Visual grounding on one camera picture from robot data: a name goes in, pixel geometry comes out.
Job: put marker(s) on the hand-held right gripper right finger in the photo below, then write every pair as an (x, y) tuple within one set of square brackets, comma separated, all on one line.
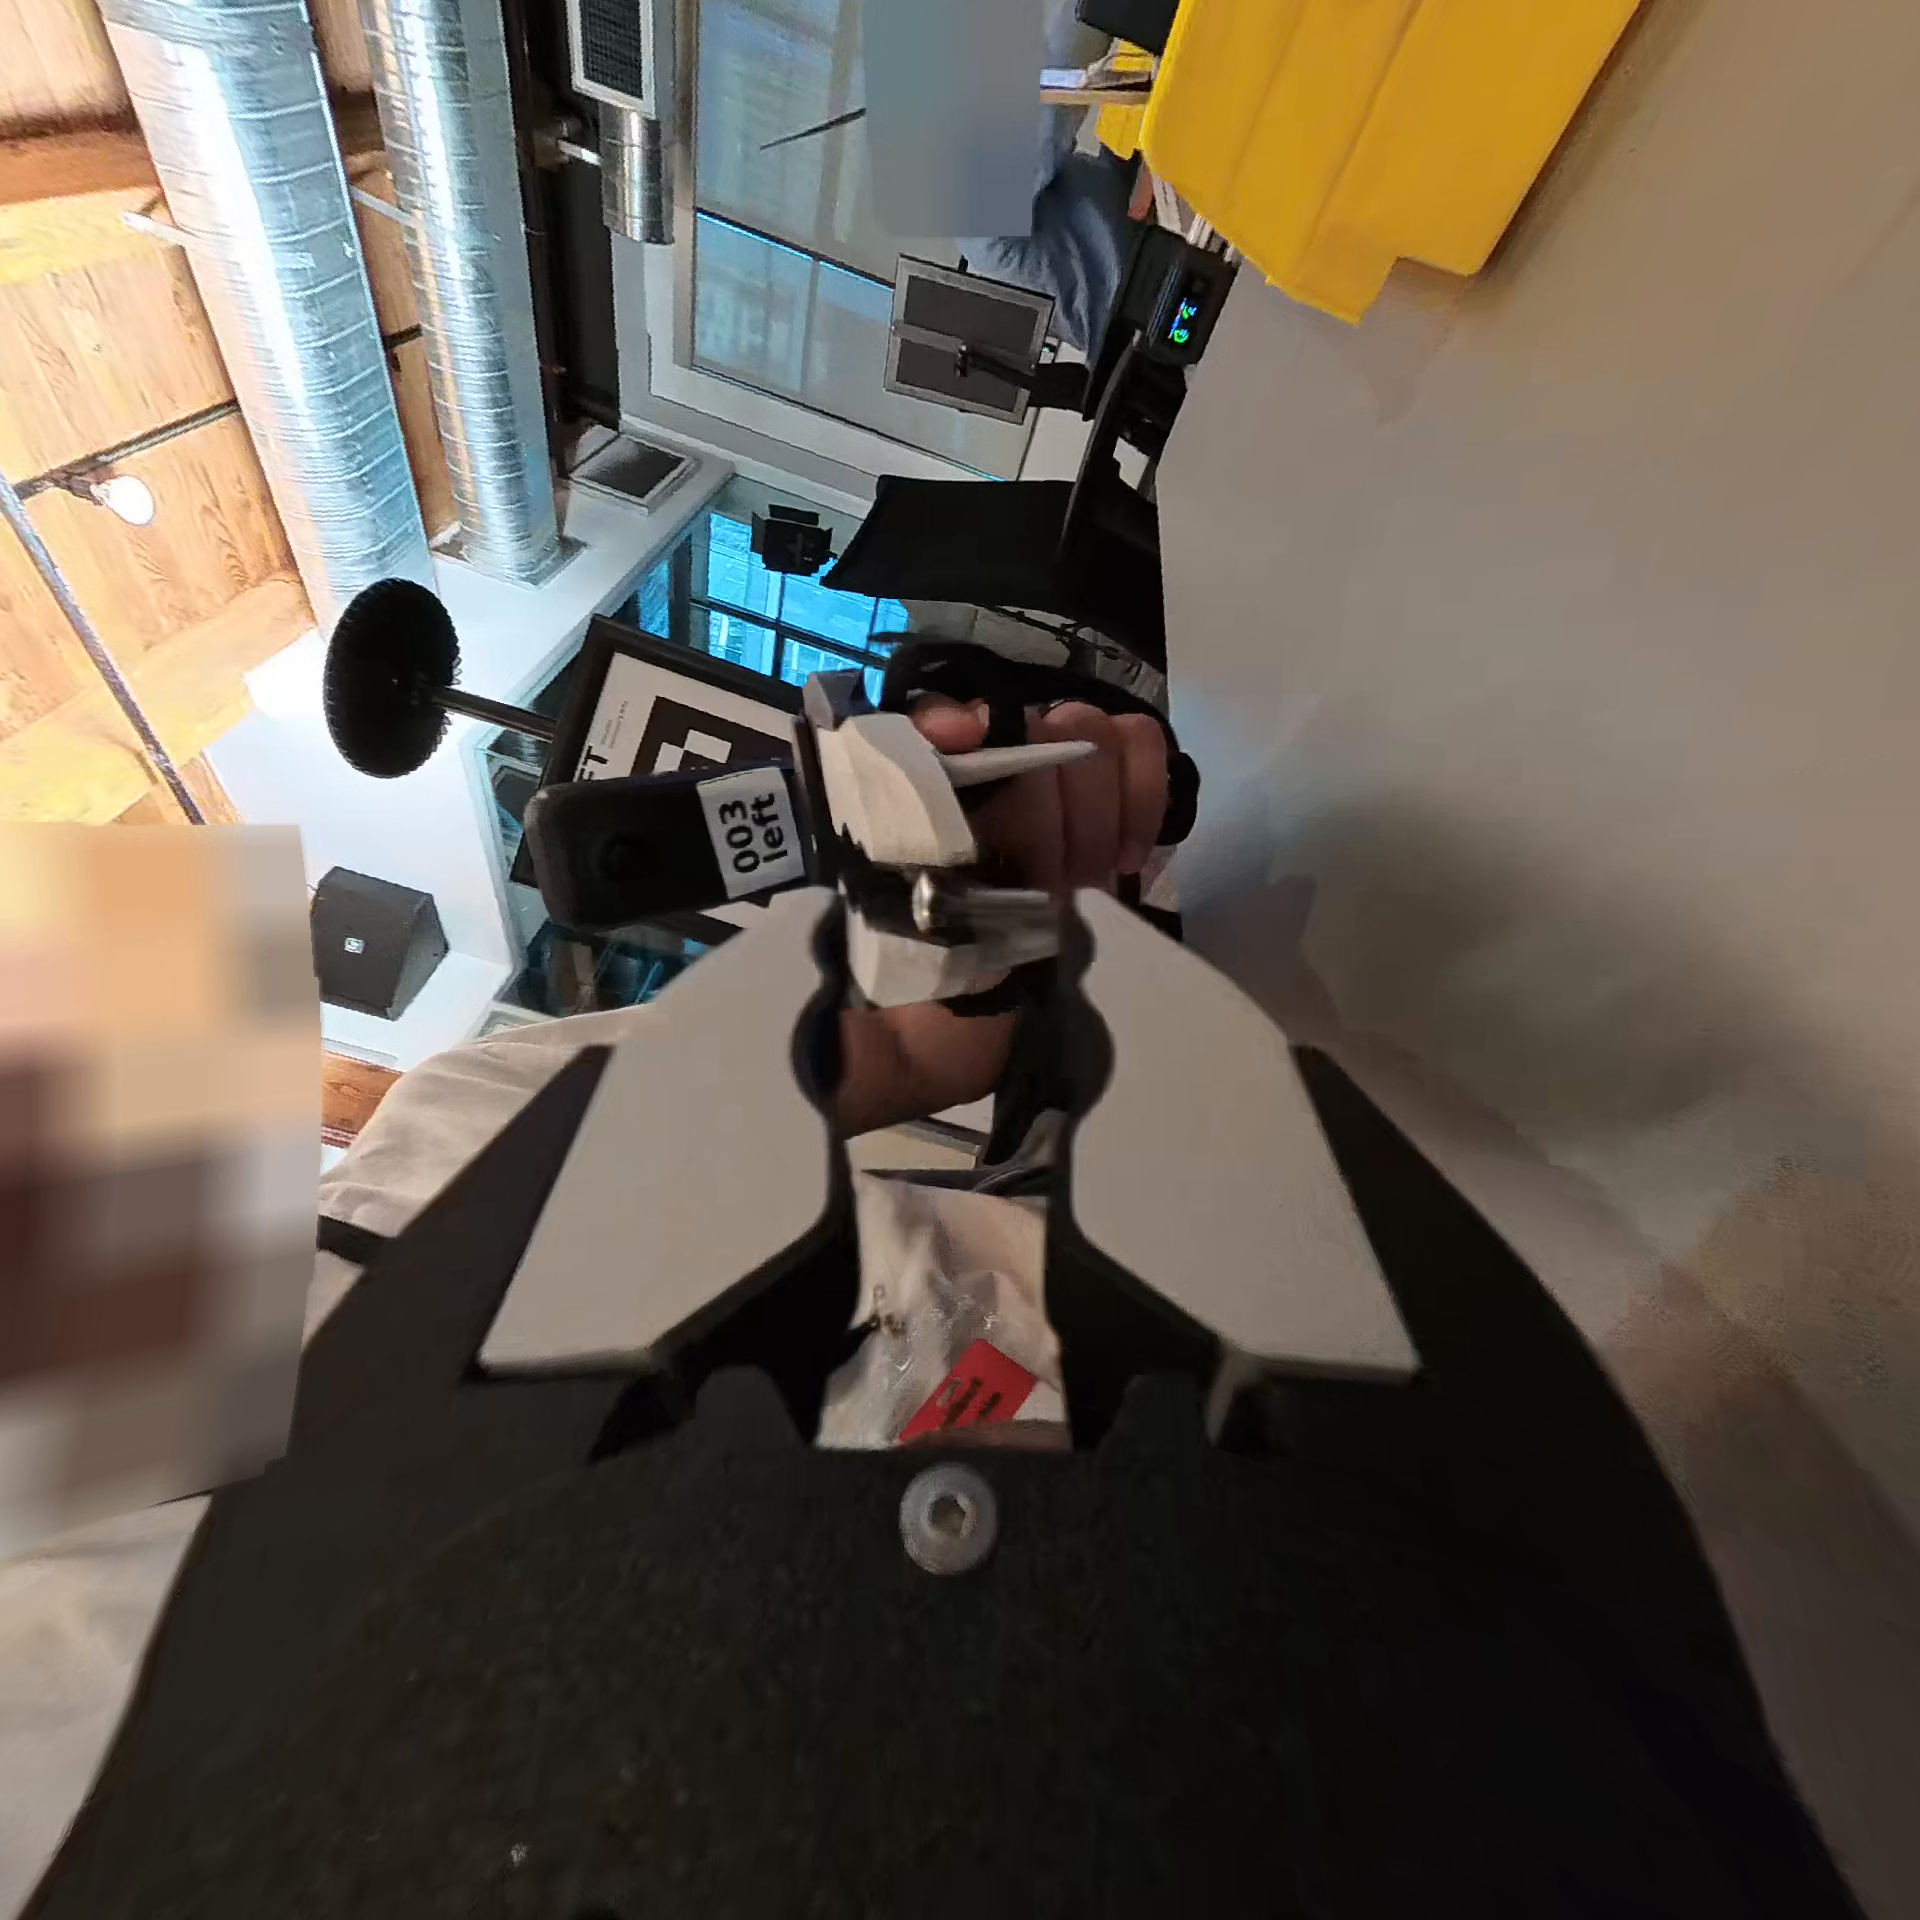
[(1230, 1185)]

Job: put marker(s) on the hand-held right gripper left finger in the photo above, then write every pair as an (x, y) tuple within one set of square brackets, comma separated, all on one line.
[(674, 1185)]

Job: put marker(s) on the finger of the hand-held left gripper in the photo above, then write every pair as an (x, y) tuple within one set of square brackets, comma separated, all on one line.
[(915, 968), (900, 794)]

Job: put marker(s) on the yellow plastic bin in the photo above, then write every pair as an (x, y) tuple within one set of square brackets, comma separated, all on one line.
[(1350, 135)]

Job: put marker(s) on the person's left hand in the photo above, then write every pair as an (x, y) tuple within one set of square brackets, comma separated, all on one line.
[(1081, 818)]

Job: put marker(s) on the printed tag card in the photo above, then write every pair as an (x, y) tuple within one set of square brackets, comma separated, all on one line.
[(704, 720)]

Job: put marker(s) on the black speaker box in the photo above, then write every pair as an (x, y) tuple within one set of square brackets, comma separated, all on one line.
[(375, 942)]

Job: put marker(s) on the black studio light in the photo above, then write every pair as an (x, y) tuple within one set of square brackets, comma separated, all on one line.
[(793, 540)]

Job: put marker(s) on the black round disc on pole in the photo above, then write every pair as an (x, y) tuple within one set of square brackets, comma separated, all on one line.
[(391, 674)]

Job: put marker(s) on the red label tag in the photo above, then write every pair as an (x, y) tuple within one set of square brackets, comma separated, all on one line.
[(969, 1395)]

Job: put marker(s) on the grey framed panel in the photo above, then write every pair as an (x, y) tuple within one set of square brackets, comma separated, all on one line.
[(969, 339)]

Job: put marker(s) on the black power station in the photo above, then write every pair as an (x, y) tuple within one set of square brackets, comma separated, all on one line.
[(1185, 300)]

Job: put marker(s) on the hanging light bulb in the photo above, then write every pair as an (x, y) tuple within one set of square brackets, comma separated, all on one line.
[(129, 498)]

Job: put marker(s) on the ceiling vent grille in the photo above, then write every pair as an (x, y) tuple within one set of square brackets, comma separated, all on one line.
[(613, 45)]

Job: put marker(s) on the silver ceiling duct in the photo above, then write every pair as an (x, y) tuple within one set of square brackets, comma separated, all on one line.
[(271, 300), (480, 300)]

